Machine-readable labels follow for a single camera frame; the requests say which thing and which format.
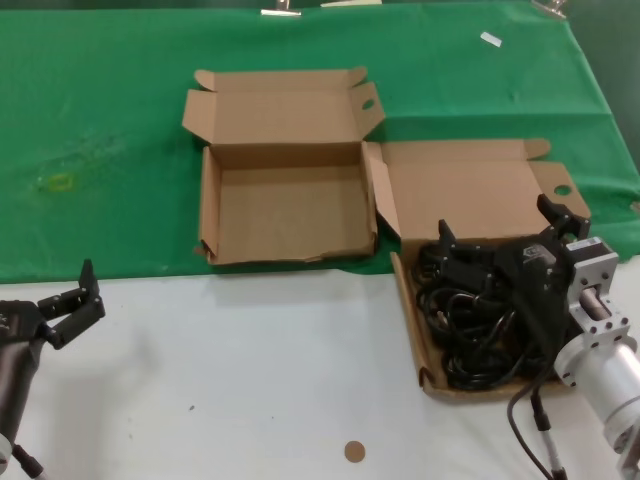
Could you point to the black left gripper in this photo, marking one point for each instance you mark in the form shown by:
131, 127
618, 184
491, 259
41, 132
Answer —
17, 360

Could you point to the beige flat object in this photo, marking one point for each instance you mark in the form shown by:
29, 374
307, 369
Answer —
350, 2

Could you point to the open brown cardboard box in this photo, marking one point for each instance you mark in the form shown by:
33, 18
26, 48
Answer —
460, 190

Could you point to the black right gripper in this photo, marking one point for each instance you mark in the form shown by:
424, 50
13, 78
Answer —
537, 280

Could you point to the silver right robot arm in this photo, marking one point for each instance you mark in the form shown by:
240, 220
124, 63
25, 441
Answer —
610, 370

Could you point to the green table cloth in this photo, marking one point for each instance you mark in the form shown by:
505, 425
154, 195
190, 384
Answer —
100, 100

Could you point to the empty open cardboard box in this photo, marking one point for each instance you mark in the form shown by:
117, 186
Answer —
290, 210

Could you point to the brown cardboard disc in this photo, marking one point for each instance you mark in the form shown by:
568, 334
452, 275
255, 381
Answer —
354, 451

